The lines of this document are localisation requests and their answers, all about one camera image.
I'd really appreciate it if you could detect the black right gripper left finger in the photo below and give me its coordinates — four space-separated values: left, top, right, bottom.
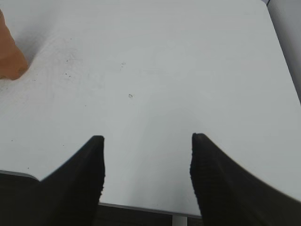
0 136 105 226

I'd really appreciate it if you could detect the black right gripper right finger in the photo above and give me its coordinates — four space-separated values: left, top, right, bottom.
190 133 301 226

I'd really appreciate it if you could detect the orange soda plastic bottle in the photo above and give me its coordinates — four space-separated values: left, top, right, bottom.
0 11 28 80

